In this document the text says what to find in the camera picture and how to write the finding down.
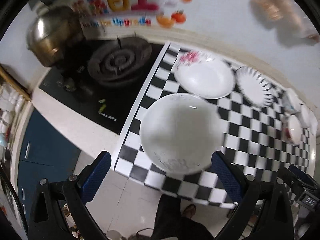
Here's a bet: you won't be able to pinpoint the large plain white plate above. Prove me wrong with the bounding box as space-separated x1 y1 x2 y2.
139 93 223 175

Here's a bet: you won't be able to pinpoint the white bowl red pattern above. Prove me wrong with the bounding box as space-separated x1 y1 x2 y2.
281 115 302 146

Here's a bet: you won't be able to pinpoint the white plate blue leaf rim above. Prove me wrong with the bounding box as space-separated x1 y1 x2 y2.
235 66 273 108

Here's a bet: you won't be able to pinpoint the white plate pink flowers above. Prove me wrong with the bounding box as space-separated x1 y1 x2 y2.
172 50 235 100

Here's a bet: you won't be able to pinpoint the plain white bowl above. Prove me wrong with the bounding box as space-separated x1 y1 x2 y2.
298 104 318 136

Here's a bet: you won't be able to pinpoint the blue cabinet door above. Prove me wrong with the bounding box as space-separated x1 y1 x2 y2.
17 110 81 220

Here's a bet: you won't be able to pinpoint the person's foot in sandal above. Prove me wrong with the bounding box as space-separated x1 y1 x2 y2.
181 204 197 219

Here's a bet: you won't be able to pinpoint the black gas stove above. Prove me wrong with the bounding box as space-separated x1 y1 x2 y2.
40 36 163 134

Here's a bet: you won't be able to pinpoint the stainless steel pot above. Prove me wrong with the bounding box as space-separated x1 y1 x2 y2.
26 6 84 67

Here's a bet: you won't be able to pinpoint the plastic bag with eggs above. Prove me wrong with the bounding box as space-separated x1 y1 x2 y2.
250 0 319 44

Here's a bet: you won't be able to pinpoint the black cable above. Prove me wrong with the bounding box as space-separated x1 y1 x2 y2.
0 164 29 240

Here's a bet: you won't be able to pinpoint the colourful wall sticker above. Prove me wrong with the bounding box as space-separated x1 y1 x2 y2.
68 0 193 28

